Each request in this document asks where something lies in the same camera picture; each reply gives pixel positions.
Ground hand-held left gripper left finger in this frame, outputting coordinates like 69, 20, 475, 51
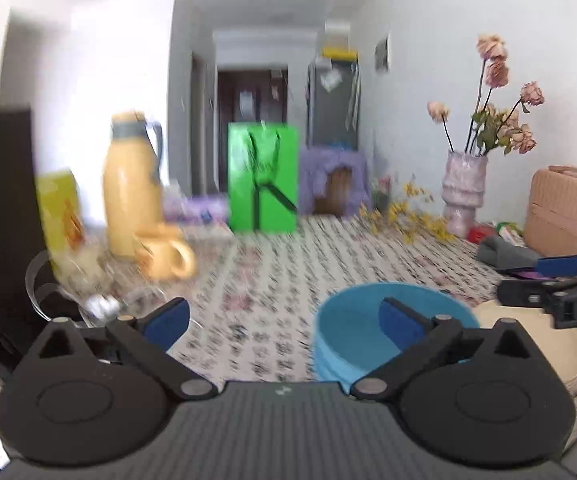
16, 297, 219, 402

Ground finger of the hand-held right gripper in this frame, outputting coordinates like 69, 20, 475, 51
537, 248, 577, 279
497, 269, 577, 312

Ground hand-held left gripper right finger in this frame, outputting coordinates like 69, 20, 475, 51
350, 296, 552, 402

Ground grey folded cloth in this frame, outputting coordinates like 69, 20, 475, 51
477, 234, 540, 274

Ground pink quilted bag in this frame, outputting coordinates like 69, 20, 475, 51
523, 165, 577, 257

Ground green snack packet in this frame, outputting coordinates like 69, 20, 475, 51
497, 222, 525, 249

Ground yellow mug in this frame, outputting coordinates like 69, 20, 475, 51
132, 226, 198, 282

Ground calligraphy print tablecloth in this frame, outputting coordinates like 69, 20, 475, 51
0, 212, 577, 403

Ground yellow flower sprigs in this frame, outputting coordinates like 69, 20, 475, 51
359, 184, 455, 245

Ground lilac textured vase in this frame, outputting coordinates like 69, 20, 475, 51
442, 151, 489, 239

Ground purple tissue packet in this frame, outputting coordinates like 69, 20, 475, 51
163, 195, 230, 226

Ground yellow thermos jug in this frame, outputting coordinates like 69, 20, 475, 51
102, 110, 165, 261

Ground clear glass jug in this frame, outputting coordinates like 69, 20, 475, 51
25, 249, 122, 323

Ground wooden chair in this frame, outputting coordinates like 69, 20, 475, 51
315, 166, 357, 216

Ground yellow snack packet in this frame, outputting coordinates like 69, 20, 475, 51
35, 169, 88, 273

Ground dried pink roses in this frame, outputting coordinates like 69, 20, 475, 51
427, 34, 545, 157

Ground purple cloth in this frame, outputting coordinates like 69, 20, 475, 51
298, 146, 372, 216

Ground green paper shopping bag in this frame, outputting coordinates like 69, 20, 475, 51
228, 121, 300, 234

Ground dark brown door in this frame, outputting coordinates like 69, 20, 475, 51
217, 69, 289, 197

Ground grey refrigerator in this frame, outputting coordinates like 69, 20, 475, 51
307, 59, 362, 150

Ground hanging metal tongs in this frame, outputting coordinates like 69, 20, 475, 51
349, 66, 362, 132

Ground white box on refrigerator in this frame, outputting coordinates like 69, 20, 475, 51
323, 20, 352, 49

